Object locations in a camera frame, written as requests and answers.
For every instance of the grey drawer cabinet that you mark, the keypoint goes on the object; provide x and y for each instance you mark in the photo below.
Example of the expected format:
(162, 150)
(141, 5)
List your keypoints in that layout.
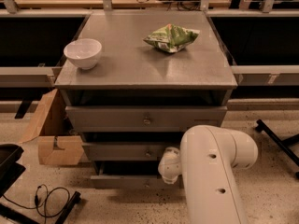
(131, 72)

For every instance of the grey top drawer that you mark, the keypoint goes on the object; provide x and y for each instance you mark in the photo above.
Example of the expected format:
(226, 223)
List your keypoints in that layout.
(94, 119)

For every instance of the white bowl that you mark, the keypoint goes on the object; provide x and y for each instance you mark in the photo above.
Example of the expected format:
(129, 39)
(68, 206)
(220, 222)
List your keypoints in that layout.
(83, 53)

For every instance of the grey drawer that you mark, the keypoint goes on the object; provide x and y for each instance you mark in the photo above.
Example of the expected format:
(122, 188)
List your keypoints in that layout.
(94, 119)
(126, 151)
(130, 175)

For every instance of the grey middle drawer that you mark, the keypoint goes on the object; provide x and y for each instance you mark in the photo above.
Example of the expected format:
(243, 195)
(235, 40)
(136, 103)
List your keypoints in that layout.
(126, 151)

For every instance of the black tray bin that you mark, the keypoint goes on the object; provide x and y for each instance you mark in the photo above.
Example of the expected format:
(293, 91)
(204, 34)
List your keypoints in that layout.
(10, 170)

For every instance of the black stand leg right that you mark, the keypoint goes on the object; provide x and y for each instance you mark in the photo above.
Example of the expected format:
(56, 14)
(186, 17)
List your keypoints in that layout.
(284, 145)

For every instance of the black stand leg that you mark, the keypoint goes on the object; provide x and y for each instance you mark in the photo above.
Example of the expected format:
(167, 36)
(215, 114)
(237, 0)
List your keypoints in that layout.
(284, 145)
(18, 218)

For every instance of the green chip bag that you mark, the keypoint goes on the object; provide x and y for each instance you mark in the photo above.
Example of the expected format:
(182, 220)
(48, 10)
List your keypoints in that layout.
(172, 38)

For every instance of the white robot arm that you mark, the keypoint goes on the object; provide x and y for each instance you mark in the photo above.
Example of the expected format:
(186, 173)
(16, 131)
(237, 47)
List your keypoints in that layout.
(205, 161)

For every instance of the black stand leg left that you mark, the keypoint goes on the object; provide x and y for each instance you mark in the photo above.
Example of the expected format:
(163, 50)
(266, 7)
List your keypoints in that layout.
(18, 218)

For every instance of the grey bottom drawer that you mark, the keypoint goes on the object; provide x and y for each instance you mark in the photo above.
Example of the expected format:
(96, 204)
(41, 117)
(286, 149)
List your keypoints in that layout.
(130, 175)

